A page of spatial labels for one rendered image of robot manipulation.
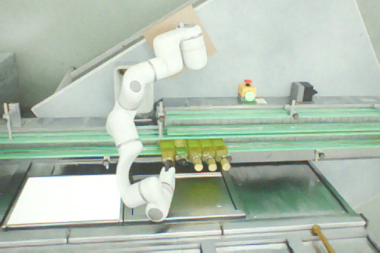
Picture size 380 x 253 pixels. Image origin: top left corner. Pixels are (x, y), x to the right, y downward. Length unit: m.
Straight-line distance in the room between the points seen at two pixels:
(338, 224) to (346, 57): 0.86
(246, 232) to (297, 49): 0.93
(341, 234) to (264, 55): 0.86
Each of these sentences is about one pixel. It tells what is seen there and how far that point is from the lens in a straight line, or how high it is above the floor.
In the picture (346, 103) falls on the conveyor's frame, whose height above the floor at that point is 0.86.
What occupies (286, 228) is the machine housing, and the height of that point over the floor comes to 1.39.
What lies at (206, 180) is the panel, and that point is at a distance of 1.71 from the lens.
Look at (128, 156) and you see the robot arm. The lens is 1.28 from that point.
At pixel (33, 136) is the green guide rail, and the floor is 0.92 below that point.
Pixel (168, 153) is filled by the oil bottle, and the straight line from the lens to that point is 1.60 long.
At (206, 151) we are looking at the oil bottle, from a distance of 1.62.
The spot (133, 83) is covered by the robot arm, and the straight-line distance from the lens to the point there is 1.31.
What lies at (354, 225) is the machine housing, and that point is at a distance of 1.65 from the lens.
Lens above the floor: 2.48
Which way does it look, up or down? 67 degrees down
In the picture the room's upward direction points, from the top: 161 degrees clockwise
